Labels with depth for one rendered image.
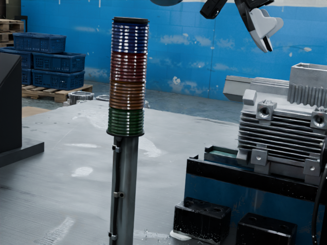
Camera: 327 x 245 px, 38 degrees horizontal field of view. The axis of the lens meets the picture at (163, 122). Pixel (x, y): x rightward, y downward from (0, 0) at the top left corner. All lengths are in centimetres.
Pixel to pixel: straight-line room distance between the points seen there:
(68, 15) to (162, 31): 169
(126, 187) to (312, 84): 39
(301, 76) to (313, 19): 555
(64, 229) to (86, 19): 689
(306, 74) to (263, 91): 9
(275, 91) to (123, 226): 39
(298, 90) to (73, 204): 54
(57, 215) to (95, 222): 9
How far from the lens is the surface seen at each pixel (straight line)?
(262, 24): 102
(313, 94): 93
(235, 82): 122
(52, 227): 98
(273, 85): 96
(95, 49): 770
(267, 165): 97
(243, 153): 96
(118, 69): 75
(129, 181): 80
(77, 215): 103
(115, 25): 75
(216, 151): 112
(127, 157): 79
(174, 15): 702
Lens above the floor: 124
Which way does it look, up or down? 14 degrees down
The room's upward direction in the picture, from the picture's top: 4 degrees clockwise
